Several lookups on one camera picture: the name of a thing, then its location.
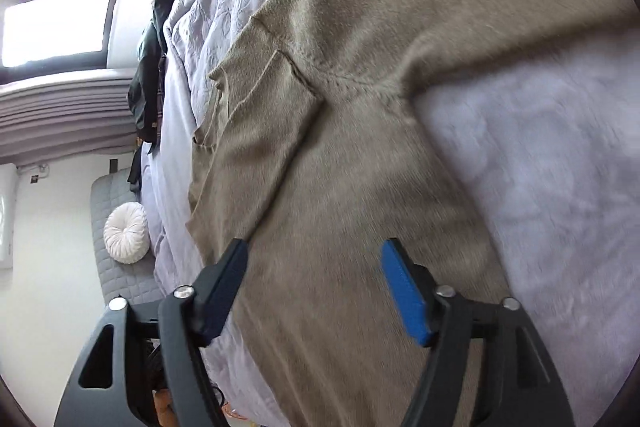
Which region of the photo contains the dark clothes pile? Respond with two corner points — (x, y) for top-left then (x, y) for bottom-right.
(126, 0), (173, 188)

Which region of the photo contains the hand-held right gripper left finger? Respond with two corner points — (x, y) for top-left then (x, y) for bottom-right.
(54, 238), (249, 427)

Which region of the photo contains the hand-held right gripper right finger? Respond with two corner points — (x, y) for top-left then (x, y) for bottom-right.
(381, 238), (576, 427)

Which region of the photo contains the grey quilted sofa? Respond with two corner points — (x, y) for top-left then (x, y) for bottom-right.
(90, 172), (168, 308)

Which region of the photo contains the white wall appliance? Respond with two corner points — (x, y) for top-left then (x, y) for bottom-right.
(0, 164), (18, 270)

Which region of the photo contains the round white pillow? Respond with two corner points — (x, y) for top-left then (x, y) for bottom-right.
(103, 202), (150, 264)

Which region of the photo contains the lavender embossed blanket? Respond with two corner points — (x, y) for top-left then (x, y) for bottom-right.
(140, 0), (640, 427)

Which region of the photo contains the purple pleated curtain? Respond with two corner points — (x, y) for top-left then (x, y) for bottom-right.
(0, 68), (146, 168)

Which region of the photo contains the taupe fleece garment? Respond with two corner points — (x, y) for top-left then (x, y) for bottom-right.
(186, 0), (626, 427)

